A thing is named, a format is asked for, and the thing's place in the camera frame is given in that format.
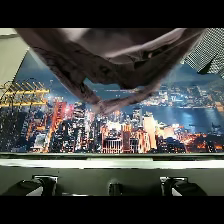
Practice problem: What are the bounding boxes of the purple patterned shirt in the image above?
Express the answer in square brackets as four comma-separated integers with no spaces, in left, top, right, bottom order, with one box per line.
[14,27,206,116]

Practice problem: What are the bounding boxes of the black and white checked garment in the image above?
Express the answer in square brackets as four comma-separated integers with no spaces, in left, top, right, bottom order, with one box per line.
[182,27,224,80]

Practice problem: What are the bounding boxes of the silver frame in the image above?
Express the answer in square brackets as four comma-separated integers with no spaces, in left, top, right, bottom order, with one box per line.
[0,157,224,197]

